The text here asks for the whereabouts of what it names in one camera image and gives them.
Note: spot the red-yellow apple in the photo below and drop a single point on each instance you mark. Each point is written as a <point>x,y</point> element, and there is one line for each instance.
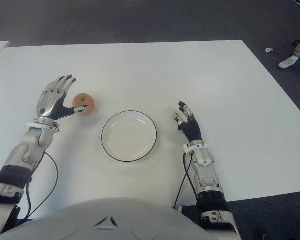
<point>86,99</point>

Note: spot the grey robot torso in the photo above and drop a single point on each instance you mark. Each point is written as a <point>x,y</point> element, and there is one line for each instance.
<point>102,225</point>

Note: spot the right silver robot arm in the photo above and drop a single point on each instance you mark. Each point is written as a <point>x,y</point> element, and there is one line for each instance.
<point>205,160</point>

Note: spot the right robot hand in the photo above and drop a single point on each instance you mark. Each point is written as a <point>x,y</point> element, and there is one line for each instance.
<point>192,130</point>

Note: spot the black robot waist block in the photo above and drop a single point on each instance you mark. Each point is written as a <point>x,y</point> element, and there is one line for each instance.
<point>188,210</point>

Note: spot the small white floor object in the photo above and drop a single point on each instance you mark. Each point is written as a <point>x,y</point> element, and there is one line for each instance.
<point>269,50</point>

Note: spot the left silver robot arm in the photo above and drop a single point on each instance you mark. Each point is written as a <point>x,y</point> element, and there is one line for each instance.
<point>27,150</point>

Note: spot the black shoe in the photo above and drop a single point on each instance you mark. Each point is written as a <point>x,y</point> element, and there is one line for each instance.
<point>263,235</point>

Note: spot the white plate with black rim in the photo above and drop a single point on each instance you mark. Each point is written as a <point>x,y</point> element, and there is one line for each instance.
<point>128,137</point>

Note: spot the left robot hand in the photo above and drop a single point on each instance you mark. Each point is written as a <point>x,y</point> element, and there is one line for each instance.
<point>50,105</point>

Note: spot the white sneaker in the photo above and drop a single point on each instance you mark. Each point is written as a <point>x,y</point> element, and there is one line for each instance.
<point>288,63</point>

